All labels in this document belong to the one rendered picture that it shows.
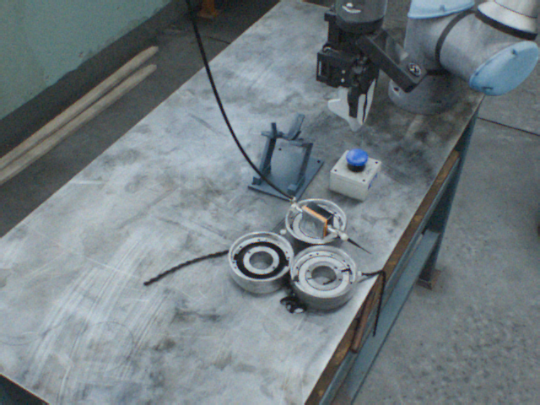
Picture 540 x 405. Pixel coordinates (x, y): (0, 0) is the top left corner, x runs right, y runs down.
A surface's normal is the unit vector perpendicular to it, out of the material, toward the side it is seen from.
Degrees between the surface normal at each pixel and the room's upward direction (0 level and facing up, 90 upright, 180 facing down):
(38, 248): 0
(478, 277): 0
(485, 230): 0
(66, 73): 90
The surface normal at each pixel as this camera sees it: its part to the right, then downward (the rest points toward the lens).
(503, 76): 0.48, 0.70
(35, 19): 0.86, 0.35
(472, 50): -0.80, 0.08
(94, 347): -0.01, -0.70
